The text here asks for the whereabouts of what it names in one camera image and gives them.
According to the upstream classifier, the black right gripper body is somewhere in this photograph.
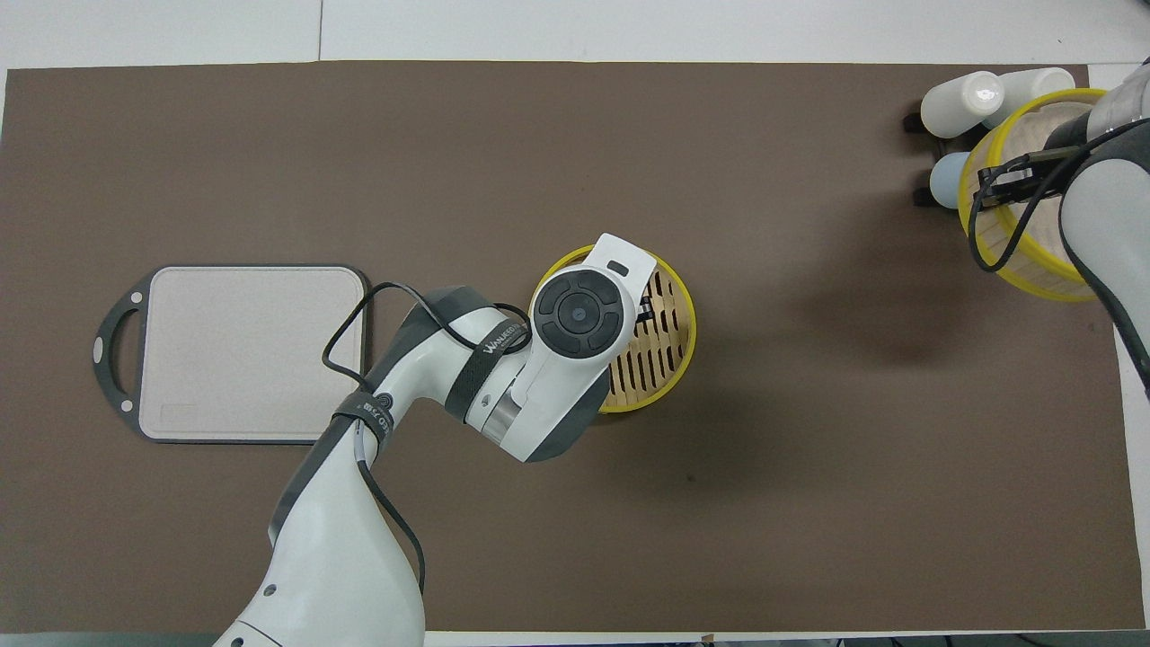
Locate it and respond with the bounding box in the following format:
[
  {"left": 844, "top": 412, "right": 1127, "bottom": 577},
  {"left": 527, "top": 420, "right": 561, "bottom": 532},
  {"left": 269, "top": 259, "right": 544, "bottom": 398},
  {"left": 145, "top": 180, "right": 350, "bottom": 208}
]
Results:
[{"left": 1029, "top": 112, "right": 1093, "bottom": 194}]

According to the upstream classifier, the yellow bamboo steamer tier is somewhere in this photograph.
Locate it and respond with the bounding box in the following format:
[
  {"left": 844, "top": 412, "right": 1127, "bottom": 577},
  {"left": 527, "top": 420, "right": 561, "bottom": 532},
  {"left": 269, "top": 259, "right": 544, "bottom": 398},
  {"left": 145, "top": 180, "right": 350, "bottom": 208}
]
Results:
[
  {"left": 958, "top": 88, "right": 1126, "bottom": 303},
  {"left": 530, "top": 244, "right": 697, "bottom": 415}
]

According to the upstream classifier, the light blue cup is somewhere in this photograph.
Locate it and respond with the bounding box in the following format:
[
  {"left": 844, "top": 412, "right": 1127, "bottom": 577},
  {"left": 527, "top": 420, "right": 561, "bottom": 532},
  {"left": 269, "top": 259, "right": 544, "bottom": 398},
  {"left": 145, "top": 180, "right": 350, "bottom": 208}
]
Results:
[{"left": 929, "top": 152, "right": 973, "bottom": 208}]

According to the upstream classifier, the white cup with blue rim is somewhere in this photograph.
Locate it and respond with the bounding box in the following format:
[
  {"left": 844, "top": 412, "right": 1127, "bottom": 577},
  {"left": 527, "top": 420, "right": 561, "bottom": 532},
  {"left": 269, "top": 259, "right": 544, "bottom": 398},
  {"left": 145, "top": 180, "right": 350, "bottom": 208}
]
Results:
[{"left": 984, "top": 67, "right": 1076, "bottom": 129}]

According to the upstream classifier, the plain white cup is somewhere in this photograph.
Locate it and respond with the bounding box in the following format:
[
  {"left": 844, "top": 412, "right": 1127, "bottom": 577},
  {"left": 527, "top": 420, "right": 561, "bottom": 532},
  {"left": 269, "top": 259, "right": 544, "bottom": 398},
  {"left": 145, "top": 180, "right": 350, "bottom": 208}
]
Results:
[{"left": 920, "top": 71, "right": 1006, "bottom": 139}]

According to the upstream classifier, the black cup rack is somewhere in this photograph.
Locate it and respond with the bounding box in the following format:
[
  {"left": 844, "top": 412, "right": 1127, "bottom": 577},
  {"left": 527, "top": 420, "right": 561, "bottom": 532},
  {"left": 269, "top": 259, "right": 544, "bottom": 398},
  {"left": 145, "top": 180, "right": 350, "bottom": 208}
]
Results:
[{"left": 902, "top": 110, "right": 937, "bottom": 208}]

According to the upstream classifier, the brown table mat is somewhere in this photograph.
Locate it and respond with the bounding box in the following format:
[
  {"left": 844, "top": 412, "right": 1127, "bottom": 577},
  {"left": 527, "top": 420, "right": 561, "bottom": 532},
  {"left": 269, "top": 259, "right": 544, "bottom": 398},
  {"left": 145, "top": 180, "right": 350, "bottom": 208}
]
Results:
[{"left": 0, "top": 61, "right": 1133, "bottom": 635}]

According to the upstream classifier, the grey white cutting board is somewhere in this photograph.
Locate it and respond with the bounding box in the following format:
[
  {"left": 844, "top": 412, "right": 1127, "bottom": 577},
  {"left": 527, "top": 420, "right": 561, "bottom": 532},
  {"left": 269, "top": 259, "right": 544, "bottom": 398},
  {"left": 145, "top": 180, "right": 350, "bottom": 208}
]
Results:
[{"left": 93, "top": 264, "right": 371, "bottom": 445}]

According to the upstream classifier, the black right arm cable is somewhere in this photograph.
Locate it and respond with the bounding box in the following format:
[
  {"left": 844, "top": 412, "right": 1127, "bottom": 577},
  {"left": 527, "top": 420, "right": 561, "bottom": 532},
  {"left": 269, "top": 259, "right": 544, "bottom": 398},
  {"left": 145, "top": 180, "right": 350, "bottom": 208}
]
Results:
[{"left": 968, "top": 121, "right": 1150, "bottom": 274}]

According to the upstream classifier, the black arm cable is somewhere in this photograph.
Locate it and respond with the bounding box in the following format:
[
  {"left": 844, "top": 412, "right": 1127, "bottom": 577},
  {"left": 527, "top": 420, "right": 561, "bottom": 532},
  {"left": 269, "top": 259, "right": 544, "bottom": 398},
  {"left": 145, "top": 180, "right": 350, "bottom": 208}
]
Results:
[
  {"left": 322, "top": 282, "right": 533, "bottom": 597},
  {"left": 968, "top": 121, "right": 1150, "bottom": 274}
]

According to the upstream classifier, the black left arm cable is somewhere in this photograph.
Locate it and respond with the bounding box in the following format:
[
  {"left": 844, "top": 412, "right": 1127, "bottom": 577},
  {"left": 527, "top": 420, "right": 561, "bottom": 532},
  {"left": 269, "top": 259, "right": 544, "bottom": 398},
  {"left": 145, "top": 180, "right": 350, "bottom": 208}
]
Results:
[{"left": 322, "top": 282, "right": 533, "bottom": 597}]

